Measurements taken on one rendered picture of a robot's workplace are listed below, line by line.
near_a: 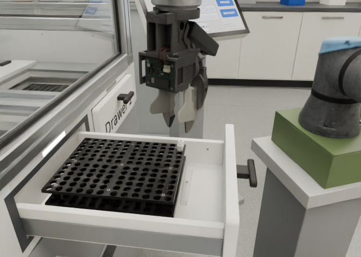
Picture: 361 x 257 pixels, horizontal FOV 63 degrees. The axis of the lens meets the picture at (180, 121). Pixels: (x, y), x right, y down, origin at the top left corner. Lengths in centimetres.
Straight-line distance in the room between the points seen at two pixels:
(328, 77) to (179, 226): 50
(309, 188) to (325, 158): 8
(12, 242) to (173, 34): 40
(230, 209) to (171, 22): 27
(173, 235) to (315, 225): 54
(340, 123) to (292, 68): 287
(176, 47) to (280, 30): 309
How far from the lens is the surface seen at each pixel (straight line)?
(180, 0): 44
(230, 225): 42
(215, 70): 353
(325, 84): 79
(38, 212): 53
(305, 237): 94
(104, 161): 59
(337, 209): 94
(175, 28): 44
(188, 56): 45
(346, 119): 81
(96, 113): 74
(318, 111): 81
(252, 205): 185
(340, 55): 76
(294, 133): 85
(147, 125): 241
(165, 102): 54
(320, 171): 80
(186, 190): 58
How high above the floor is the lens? 122
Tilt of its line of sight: 27 degrees down
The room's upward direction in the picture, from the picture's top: straight up
